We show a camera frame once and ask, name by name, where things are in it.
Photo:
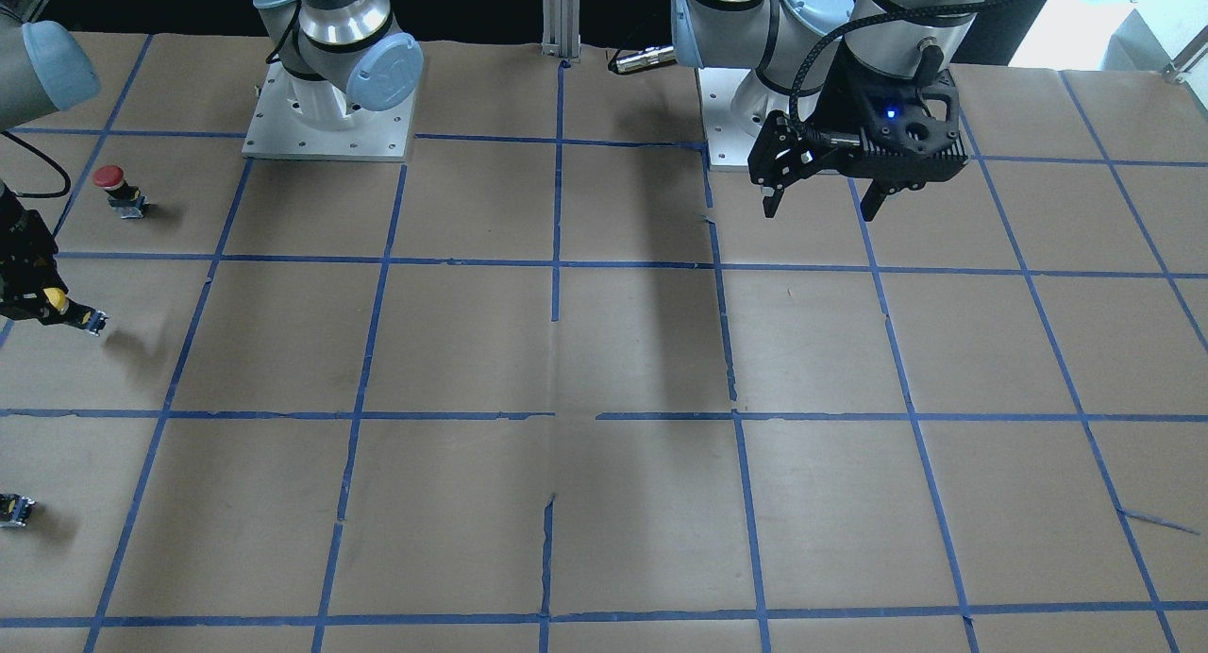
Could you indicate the red push button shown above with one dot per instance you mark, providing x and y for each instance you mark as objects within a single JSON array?
[{"x": 126, "y": 200}]

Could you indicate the yellow push button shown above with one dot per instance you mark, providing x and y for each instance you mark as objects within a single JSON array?
[{"x": 74, "y": 311}]

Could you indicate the small black contact block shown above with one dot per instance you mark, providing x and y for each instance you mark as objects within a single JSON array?
[{"x": 16, "y": 509}]

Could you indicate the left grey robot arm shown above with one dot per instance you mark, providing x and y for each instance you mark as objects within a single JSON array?
[{"x": 792, "y": 44}]

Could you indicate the aluminium profile post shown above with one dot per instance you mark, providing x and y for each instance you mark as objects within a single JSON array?
[{"x": 560, "y": 35}]

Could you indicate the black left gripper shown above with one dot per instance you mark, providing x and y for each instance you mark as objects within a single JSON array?
[{"x": 849, "y": 106}]

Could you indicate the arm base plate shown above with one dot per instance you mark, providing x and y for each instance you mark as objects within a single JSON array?
[
  {"x": 733, "y": 104},
  {"x": 302, "y": 120}
]

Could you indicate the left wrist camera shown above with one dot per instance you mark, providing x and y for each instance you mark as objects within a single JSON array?
[{"x": 906, "y": 134}]

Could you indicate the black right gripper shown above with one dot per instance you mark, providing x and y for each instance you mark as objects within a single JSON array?
[{"x": 21, "y": 257}]

